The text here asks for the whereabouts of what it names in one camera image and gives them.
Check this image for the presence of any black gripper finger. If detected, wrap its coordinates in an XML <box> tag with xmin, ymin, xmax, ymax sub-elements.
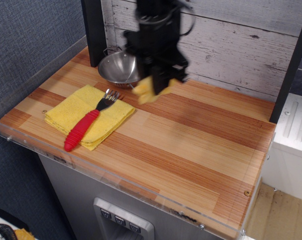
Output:
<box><xmin>149</xmin><ymin>65</ymin><xmax>170</xmax><ymax>95</ymax></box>
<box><xmin>165</xmin><ymin>65</ymin><xmax>188</xmax><ymax>87</ymax></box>

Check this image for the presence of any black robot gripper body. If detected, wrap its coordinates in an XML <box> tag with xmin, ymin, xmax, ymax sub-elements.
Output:
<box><xmin>123</xmin><ymin>14</ymin><xmax>188</xmax><ymax>75</ymax></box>

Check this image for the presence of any yellow plush duck toy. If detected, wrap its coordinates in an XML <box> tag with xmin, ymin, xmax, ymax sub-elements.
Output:
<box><xmin>132</xmin><ymin>76</ymin><xmax>178</xmax><ymax>105</ymax></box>

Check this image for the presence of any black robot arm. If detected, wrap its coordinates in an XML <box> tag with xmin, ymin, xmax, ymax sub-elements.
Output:
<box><xmin>123</xmin><ymin>0</ymin><xmax>196</xmax><ymax>95</ymax></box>

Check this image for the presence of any folded yellow cloth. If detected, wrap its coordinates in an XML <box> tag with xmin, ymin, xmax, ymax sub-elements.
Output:
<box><xmin>45</xmin><ymin>85</ymin><xmax>135</xmax><ymax>152</ymax></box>

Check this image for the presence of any grey toy fridge cabinet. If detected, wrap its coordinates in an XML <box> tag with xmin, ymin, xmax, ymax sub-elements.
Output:
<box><xmin>39</xmin><ymin>155</ymin><xmax>218</xmax><ymax>240</ymax></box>

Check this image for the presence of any white toy sink unit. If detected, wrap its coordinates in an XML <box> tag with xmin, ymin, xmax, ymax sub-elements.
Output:
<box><xmin>262</xmin><ymin>93</ymin><xmax>302</xmax><ymax>199</ymax></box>

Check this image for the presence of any stainless steel colander bowl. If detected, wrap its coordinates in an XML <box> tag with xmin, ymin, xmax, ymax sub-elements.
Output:
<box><xmin>98</xmin><ymin>46</ymin><xmax>148</xmax><ymax>89</ymax></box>

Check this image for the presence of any clear acrylic table guard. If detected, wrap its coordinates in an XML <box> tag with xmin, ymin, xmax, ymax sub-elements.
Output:
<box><xmin>0</xmin><ymin>35</ymin><xmax>275</xmax><ymax>238</ymax></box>

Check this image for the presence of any silver dispenser button panel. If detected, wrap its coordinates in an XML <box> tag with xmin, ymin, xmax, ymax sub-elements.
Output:
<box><xmin>93</xmin><ymin>197</ymin><xmax>155</xmax><ymax>240</ymax></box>

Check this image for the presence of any yellow object bottom left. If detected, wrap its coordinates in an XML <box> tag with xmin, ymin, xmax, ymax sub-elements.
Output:
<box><xmin>14</xmin><ymin>228</ymin><xmax>36</xmax><ymax>240</ymax></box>

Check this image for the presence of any red-handled metal fork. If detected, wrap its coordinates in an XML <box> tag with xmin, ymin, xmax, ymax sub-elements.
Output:
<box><xmin>64</xmin><ymin>89</ymin><xmax>119</xmax><ymax>152</ymax></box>

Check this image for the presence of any black left frame post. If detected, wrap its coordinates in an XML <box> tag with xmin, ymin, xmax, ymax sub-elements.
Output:
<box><xmin>81</xmin><ymin>0</ymin><xmax>107</xmax><ymax>67</ymax></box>

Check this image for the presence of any black frame post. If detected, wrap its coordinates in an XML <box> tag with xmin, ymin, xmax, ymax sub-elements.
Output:
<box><xmin>269</xmin><ymin>29</ymin><xmax>302</xmax><ymax>124</ymax></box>
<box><xmin>81</xmin><ymin>0</ymin><xmax>107</xmax><ymax>67</ymax></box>

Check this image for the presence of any black right frame post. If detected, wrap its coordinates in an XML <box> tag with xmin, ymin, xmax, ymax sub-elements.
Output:
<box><xmin>269</xmin><ymin>29</ymin><xmax>302</xmax><ymax>124</ymax></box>

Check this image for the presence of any black braided cable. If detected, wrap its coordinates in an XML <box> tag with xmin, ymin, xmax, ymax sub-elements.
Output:
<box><xmin>0</xmin><ymin>222</ymin><xmax>16</xmax><ymax>240</ymax></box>

